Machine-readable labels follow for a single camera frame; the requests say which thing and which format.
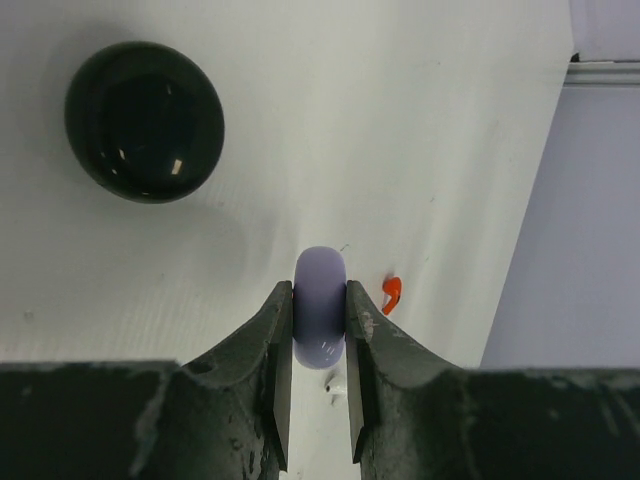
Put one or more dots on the right aluminium corner post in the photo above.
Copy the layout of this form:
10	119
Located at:
601	73

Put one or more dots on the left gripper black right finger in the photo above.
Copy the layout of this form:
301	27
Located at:
414	415

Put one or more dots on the purple round charging case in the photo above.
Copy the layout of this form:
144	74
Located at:
319	296

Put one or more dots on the black round charging case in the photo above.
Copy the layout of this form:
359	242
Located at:
144	121

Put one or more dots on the red earbud right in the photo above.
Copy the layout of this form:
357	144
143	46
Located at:
392	288

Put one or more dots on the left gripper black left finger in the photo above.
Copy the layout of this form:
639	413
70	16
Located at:
223	415

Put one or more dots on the white earbud right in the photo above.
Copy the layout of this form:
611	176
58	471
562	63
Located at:
335	386

